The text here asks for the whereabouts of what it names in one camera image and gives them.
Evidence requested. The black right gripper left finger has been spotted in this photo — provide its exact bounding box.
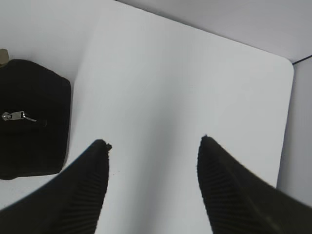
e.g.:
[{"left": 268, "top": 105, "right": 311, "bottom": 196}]
[{"left": 0, "top": 139, "right": 112, "bottom": 234}]

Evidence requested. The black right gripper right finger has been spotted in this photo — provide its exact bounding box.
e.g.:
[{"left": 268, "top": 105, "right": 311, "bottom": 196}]
[{"left": 197, "top": 136, "right": 312, "bottom": 234}]

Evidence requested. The black tote bag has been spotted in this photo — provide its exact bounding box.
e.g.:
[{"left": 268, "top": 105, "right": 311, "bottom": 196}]
[{"left": 0, "top": 49, "right": 72, "bottom": 180}]

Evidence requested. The silver zipper pull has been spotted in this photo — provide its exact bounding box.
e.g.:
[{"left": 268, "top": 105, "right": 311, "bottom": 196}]
[{"left": 2, "top": 111, "right": 37, "bottom": 122}]

